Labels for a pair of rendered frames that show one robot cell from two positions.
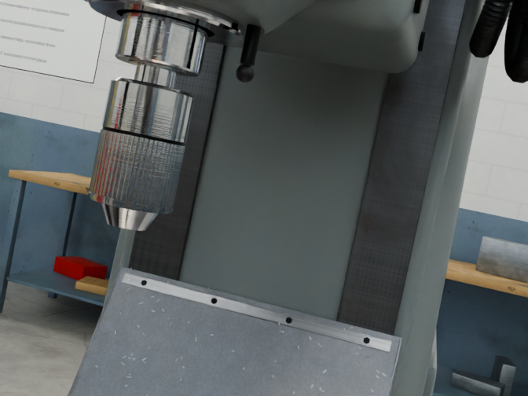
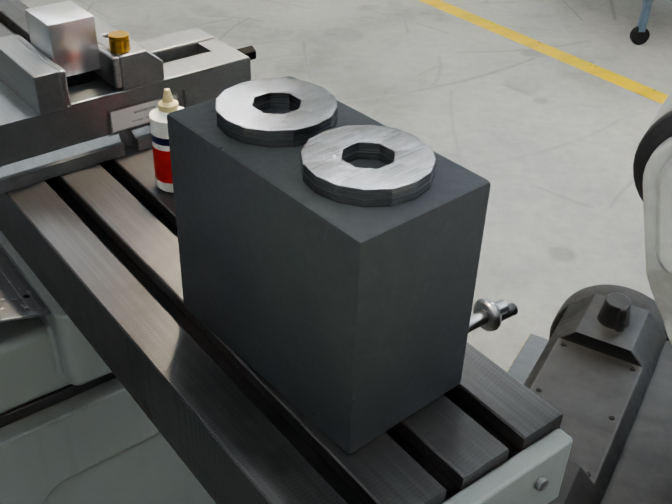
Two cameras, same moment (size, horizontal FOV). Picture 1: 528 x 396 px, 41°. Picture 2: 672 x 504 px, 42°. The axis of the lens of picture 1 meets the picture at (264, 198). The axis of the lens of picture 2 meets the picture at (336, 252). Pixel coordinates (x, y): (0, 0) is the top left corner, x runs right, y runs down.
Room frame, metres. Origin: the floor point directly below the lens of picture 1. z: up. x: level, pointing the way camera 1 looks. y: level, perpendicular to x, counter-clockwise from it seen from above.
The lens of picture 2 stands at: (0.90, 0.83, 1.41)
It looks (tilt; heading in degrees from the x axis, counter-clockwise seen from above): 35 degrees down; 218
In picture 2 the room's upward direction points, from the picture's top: 2 degrees clockwise
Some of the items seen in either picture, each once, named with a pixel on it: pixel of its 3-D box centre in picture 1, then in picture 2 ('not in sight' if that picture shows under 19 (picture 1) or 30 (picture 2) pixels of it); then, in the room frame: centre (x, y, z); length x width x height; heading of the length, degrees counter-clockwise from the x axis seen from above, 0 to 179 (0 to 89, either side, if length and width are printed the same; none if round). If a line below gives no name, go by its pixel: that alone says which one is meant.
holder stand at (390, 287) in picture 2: not in sight; (318, 245); (0.48, 0.48, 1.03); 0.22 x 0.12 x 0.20; 80
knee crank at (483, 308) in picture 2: not in sight; (469, 323); (-0.09, 0.33, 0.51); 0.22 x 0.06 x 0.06; 167
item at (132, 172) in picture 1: (140, 155); not in sight; (0.39, 0.07, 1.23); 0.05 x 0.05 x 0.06
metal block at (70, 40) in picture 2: not in sight; (63, 39); (0.38, 0.03, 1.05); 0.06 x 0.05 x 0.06; 78
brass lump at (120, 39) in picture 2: not in sight; (119, 41); (0.35, 0.09, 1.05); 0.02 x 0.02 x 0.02
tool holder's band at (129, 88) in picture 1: (152, 95); not in sight; (0.39, 0.07, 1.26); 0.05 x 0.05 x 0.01
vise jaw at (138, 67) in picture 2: not in sight; (113, 51); (0.33, 0.05, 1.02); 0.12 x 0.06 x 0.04; 78
